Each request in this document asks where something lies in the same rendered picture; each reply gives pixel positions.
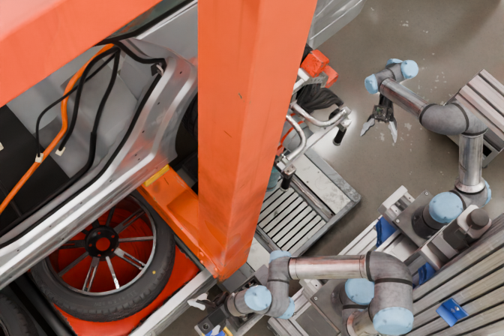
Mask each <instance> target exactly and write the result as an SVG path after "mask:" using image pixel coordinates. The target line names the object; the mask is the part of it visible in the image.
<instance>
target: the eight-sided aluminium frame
mask: <svg viewBox="0 0 504 336"><path fill-rule="evenodd" d="M328 78H329V76H328V75H327V74H326V73H325V72H322V73H321V74H320V75H319V76H317V77H314V78H313V77H312V76H311V75H310V74H309V73H308V72H307V71H306V70H305V69H304V68H303V67H301V68H299V69H298V74H297V77H296V82H297V83H296V84H295V85H294V89H293V92H292V95H293V94H294V93H295V92H297V91H298V90H299V89H300V88H302V87H303V86H305V85H307V84H310V85H309V87H308V90H307V94H306V95H305V97H304V99H303V100H302V101H301V103H300V104H299V106H300V107H301V105H302V104H303V103H304V102H306V103H307V104H308V102H309V101H310V100H311V98H312V97H313V96H314V95H315V94H316V93H317V91H318V90H319V89H321V88H325V86H326V83H327V81H328ZM317 83H318V85H317ZM315 90H316V91H315Z"/></svg>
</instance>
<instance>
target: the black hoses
mask: <svg viewBox="0 0 504 336"><path fill-rule="evenodd" d="M324 102H325V103H324ZM333 104H336V105H337V106H338V107H341V106H342V105H343V104H344V102H343V101H342V100H341V99H340V98H339V97H338V96H337V95H336V94H335V93H334V92H333V91H332V90H331V89H328V88H321V89H319V90H318V91H317V92H316V94H315V95H314V96H313V97H312V98H311V100H310V101H309V102H308V103H306V102H304V103H303V104H302V105H301V108H302V109H303V110H304V111H306V112H307V113H308V114H310V115H312V114H313V113H314V111H315V110H321V109H325V108H328V107H330V106H331V105H333Z"/></svg>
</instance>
